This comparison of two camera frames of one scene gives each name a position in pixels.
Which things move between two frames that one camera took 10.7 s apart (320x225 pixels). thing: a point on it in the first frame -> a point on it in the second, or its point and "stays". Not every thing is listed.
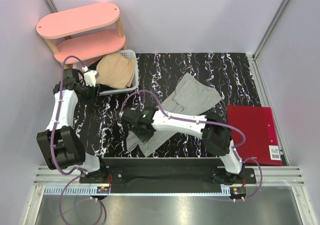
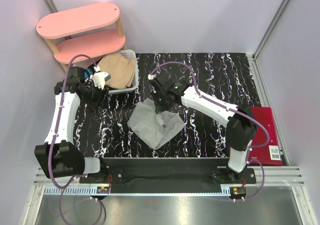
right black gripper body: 143,136 -> 161,103
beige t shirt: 115,71 stays
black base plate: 166,175 stays
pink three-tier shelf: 85,33 stays
